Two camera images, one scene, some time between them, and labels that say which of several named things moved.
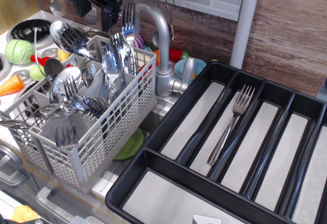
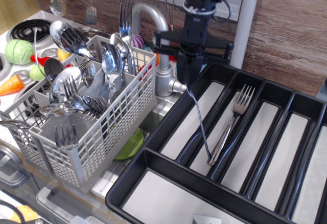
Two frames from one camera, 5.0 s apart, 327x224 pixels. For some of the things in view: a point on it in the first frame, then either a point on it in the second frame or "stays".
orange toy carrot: [10, 85] stays
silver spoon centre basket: [112, 63] stays
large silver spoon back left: [69, 38] stays
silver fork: [125, 47] → [202, 121]
